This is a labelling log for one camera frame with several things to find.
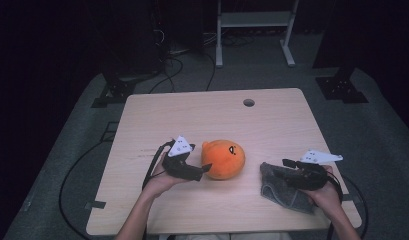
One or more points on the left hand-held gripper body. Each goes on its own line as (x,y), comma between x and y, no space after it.
(180,148)

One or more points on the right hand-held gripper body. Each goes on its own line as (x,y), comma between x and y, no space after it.
(320,156)

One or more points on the orange plush toy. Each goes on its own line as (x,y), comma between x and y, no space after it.
(222,161)

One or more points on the person's left hand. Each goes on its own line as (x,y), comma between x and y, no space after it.
(162,183)

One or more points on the person's right hand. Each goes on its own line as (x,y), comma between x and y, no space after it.
(325,198)

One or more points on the grey tape strip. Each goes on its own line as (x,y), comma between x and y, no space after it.
(348,197)
(96,204)

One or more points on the black stand base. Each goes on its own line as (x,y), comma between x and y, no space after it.
(342,90)
(117,91)

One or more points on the white metal desk frame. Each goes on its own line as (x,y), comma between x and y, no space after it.
(255,19)

